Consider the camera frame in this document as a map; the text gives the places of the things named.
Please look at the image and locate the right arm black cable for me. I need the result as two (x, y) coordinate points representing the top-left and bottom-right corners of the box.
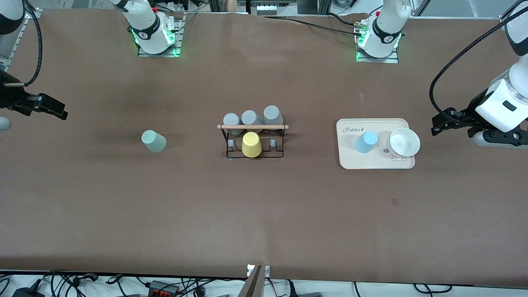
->
(3, 0), (44, 88)

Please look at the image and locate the white bowl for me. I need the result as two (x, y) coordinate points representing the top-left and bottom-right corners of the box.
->
(386, 127), (421, 158)

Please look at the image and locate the black box with red connectors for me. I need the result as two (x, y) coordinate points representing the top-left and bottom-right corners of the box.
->
(148, 280), (181, 296)

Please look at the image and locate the black cable on table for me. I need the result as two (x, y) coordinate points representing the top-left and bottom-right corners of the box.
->
(262, 16), (359, 35)

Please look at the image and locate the white metal bracket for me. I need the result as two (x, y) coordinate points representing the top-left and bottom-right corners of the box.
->
(247, 264), (271, 278)

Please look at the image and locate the beige rabbit print tray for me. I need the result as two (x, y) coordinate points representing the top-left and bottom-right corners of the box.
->
(336, 118), (415, 170)

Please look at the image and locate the yellow cup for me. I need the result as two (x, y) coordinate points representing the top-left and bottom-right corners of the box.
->
(242, 132), (263, 158)

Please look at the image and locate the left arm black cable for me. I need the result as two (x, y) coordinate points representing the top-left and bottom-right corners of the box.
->
(429, 0), (528, 124)

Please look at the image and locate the pale green cup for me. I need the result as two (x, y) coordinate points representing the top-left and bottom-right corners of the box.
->
(141, 130), (167, 153)

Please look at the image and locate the grey wedge post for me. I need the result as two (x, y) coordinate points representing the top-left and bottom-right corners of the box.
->
(238, 265), (264, 297)

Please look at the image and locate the grey cup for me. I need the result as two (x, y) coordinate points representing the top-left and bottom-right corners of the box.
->
(263, 105), (284, 133)
(241, 110), (264, 134)
(223, 113), (242, 136)

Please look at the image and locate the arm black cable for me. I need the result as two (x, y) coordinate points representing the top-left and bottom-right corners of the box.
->
(3, 0), (44, 88)
(429, 0), (528, 124)

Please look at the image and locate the light blue cup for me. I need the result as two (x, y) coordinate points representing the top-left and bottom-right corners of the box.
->
(354, 131), (379, 154)

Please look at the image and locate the grey power strip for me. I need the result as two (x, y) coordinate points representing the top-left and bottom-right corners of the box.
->
(256, 3), (286, 16)

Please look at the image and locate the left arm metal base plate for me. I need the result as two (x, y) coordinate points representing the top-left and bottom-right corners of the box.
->
(356, 21), (399, 64)

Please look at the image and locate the black power adapter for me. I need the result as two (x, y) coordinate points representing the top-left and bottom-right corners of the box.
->
(12, 285), (45, 297)

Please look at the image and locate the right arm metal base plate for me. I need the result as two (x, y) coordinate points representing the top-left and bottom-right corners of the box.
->
(137, 12), (184, 57)

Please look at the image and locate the aluminium frame rail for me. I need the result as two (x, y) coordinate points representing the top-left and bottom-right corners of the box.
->
(498, 0), (528, 31)
(0, 7), (43, 73)

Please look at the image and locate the black wire cup rack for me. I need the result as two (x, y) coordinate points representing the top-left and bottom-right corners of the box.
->
(217, 124), (289, 160)

